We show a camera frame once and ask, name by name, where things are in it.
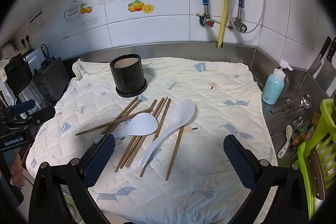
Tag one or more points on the white ceramic spoon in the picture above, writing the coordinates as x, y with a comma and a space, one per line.
286, 138

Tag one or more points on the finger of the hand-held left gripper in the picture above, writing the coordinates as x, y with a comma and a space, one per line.
43, 113
25, 106

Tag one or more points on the white wall socket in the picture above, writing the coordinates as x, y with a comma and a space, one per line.
25, 40

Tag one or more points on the blender jar with black lid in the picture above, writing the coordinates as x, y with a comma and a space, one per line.
19, 79

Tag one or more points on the steel angle valve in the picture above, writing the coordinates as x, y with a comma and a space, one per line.
240, 26

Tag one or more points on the green plastic dish rack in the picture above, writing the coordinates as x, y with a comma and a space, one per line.
304, 161

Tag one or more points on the pile of wooden chopsticks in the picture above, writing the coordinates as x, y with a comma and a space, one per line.
133, 149

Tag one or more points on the cream quilted printed cloth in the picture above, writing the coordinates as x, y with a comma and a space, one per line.
210, 98

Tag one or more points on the steel ladle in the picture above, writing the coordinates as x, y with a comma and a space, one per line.
305, 102

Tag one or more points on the small steel spoon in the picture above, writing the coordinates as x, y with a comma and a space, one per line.
297, 122

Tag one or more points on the blue soap pump bottle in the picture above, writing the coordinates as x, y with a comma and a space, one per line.
273, 87

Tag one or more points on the white dotted rice paddle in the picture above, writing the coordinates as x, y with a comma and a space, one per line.
143, 125

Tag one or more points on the printed wall chart sticker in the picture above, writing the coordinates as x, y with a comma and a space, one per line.
36, 22

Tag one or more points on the black blender base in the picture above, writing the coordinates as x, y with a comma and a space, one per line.
50, 79

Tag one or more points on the person's left hand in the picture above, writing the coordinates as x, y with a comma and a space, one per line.
17, 170

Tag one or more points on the black ribbed utensil holder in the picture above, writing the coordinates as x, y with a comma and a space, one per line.
128, 79

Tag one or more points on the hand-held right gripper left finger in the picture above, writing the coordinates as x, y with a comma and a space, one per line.
101, 161

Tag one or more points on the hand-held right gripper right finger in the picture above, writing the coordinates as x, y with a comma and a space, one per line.
237, 161

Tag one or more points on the white plastic soup spoon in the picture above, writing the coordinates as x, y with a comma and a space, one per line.
181, 113

